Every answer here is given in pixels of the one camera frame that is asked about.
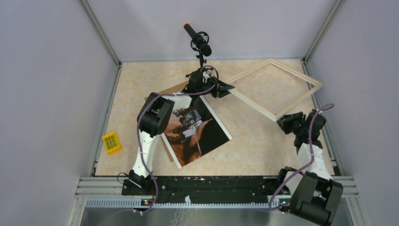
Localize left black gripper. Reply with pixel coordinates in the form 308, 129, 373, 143
196, 75, 234, 98

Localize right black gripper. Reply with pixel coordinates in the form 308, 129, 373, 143
273, 112, 305, 136

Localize light wooden picture frame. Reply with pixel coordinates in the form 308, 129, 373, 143
226, 59, 323, 122

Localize glossy printed photo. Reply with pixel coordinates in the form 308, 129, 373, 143
161, 97, 232, 169

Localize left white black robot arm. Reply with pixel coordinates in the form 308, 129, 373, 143
127, 67, 235, 195

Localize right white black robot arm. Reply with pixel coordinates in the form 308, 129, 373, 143
276, 109, 343, 226

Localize black mini tripod stand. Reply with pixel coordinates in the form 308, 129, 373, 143
185, 51, 215, 78

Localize brown cardboard backing board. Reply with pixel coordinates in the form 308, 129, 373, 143
144, 81, 189, 163

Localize black microphone orange tip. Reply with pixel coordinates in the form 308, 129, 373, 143
183, 23, 212, 57

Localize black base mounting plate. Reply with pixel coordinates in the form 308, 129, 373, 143
121, 176, 283, 204

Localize yellow plastic block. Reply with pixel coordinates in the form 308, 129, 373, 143
102, 131, 122, 155

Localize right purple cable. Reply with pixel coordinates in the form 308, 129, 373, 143
268, 103, 335, 211

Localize white cable duct rail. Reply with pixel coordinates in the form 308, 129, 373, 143
85, 195, 281, 209

